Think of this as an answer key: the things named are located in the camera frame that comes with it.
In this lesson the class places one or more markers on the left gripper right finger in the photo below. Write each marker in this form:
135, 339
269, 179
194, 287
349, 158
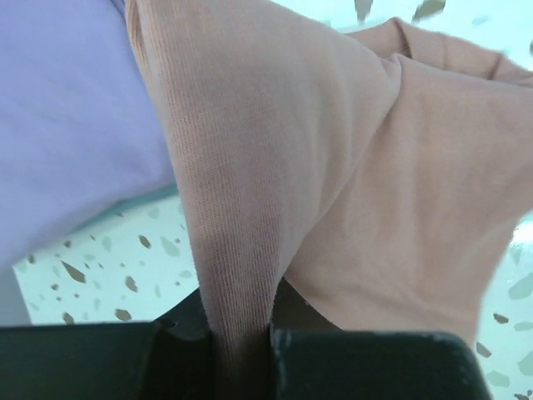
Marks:
312, 359

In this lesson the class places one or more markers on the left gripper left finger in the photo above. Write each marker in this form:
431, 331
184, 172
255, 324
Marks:
169, 358

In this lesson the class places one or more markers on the pink printed t shirt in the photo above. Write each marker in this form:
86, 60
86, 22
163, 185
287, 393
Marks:
381, 173

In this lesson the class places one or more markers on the folded light blue t shirt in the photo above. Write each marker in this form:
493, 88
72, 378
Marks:
125, 205

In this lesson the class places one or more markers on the folded purple t shirt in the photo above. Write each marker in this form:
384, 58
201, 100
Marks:
78, 130

